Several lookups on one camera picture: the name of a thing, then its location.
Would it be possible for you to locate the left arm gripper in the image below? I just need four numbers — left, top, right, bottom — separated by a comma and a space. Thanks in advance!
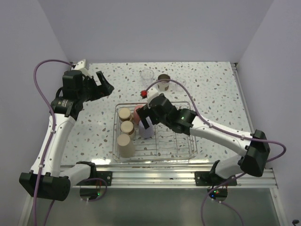
78, 71, 114, 102

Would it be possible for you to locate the purple plastic cup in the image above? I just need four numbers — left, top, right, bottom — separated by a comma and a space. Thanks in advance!
138, 121, 154, 139

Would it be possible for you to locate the coral red plastic cup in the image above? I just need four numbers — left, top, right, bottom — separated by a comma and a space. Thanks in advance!
133, 105, 143, 125

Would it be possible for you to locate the steel cup with cork band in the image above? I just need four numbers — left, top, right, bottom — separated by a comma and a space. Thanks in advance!
120, 121, 135, 139

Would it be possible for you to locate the steel cork-band cup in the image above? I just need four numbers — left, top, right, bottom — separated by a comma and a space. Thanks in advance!
158, 74, 170, 91
118, 107, 134, 123

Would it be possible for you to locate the tall beige cup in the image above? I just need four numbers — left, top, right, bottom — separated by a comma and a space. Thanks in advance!
117, 134, 135, 158

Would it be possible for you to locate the large clear glass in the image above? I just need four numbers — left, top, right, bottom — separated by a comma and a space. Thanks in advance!
140, 69, 154, 88

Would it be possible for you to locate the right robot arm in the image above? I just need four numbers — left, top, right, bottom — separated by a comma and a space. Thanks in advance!
137, 94, 270, 185

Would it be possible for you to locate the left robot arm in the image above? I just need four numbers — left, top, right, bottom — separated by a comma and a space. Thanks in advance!
19, 70, 114, 201

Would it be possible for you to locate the small clear glass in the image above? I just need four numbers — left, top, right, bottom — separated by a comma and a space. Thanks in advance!
175, 77, 186, 92

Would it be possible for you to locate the wire dish rack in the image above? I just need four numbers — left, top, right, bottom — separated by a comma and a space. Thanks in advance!
112, 103, 198, 162

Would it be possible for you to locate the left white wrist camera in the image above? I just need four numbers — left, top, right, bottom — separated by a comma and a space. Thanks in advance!
72, 59, 91, 77

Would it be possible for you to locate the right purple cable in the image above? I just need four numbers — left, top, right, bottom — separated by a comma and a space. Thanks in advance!
145, 79, 287, 226

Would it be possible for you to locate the purple cable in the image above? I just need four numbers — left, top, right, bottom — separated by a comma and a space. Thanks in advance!
145, 79, 287, 226
32, 59, 76, 226

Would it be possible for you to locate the aluminium rail frame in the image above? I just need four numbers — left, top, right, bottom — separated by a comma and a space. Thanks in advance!
18, 61, 283, 226

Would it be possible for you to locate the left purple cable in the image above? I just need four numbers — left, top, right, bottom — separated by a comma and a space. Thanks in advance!
32, 59, 76, 226

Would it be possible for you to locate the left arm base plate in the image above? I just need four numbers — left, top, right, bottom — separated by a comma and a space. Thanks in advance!
76, 171, 113, 186

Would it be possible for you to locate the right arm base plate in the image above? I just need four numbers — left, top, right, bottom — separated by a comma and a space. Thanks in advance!
194, 171, 237, 186

